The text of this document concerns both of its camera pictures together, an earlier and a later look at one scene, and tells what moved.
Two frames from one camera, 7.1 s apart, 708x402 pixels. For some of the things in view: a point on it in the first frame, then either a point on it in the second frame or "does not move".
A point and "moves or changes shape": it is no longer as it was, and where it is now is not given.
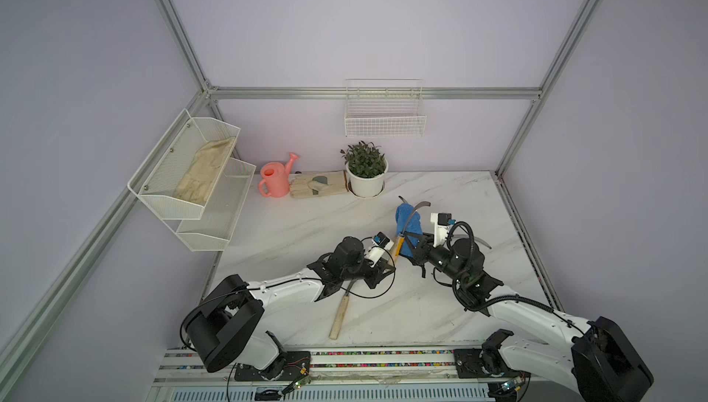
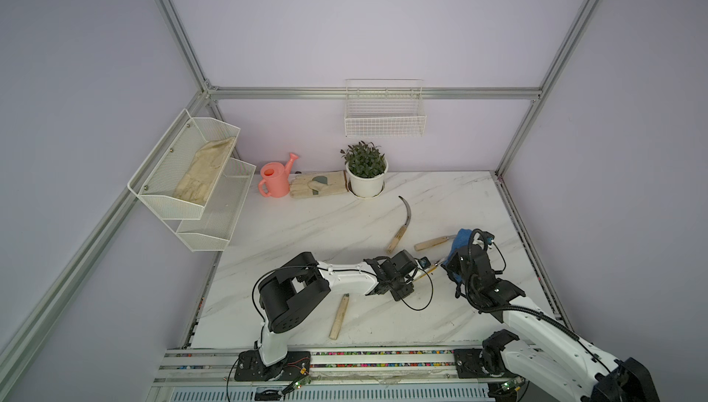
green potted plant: [364, 160] does not move
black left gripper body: [363, 272] → [401, 288]
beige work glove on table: [316, 183] does not move
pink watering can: [275, 178] does not move
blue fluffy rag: [407, 220] moves or changes shape
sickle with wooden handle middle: [400, 242] moves or changes shape
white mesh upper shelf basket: [178, 176] does not move
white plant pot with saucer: [365, 188] does not move
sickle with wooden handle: [336, 327] does not move
